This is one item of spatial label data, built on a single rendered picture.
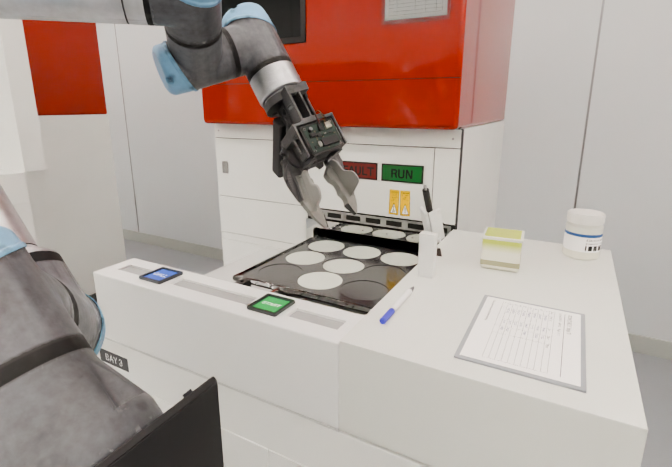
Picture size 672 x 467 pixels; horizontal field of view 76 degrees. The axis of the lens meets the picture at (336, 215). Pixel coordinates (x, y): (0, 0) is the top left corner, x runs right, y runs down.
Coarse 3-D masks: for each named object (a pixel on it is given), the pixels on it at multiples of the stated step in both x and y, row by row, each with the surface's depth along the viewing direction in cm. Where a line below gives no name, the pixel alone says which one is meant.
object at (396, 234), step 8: (312, 224) 132; (328, 224) 129; (336, 224) 128; (344, 224) 127; (352, 224) 125; (360, 224) 125; (312, 232) 133; (352, 232) 126; (360, 232) 125; (368, 232) 123; (376, 232) 122; (384, 232) 121; (392, 232) 120; (400, 232) 118; (408, 232) 118; (416, 232) 118; (408, 240) 118; (416, 240) 117
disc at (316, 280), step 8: (312, 272) 101; (320, 272) 101; (328, 272) 101; (304, 280) 96; (312, 280) 96; (320, 280) 96; (328, 280) 96; (336, 280) 96; (312, 288) 92; (320, 288) 92; (328, 288) 92
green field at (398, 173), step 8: (384, 168) 118; (392, 168) 116; (400, 168) 115; (408, 168) 114; (416, 168) 113; (384, 176) 118; (392, 176) 117; (400, 176) 116; (408, 176) 115; (416, 176) 114
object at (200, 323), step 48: (96, 288) 86; (144, 288) 78; (192, 288) 78; (240, 288) 77; (144, 336) 81; (192, 336) 74; (240, 336) 69; (288, 336) 64; (336, 336) 61; (240, 384) 71; (288, 384) 66; (336, 384) 61
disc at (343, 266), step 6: (324, 264) 106; (330, 264) 106; (336, 264) 106; (342, 264) 106; (348, 264) 106; (354, 264) 106; (360, 264) 106; (330, 270) 102; (336, 270) 102; (342, 270) 102; (348, 270) 102; (354, 270) 102; (360, 270) 102
